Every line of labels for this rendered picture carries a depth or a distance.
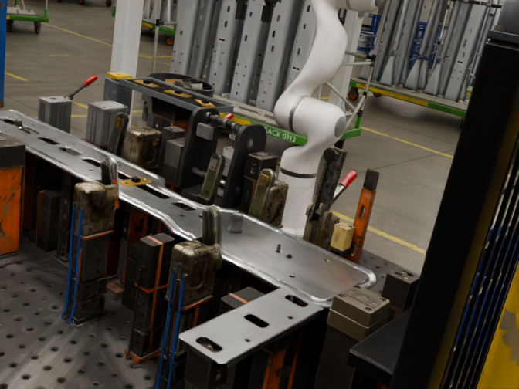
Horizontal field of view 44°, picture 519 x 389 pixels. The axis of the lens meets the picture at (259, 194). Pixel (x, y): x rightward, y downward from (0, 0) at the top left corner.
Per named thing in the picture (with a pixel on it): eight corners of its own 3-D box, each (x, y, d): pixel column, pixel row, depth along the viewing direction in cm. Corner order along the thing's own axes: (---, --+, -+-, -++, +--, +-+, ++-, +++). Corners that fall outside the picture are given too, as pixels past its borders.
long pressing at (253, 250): (-51, 116, 196) (-51, 111, 195) (16, 112, 213) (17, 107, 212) (324, 313, 120) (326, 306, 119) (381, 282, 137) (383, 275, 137)
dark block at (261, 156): (222, 297, 178) (246, 153, 164) (239, 290, 184) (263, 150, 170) (235, 305, 176) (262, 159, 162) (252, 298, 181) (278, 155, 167)
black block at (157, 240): (113, 356, 145) (126, 238, 136) (149, 339, 154) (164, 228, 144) (137, 373, 141) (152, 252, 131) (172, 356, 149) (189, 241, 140)
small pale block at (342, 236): (303, 363, 155) (334, 224, 143) (310, 358, 157) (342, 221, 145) (314, 370, 153) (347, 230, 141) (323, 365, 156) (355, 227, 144)
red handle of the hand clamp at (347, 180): (309, 209, 149) (346, 166, 156) (310, 215, 150) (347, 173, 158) (323, 215, 146) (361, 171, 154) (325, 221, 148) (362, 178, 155)
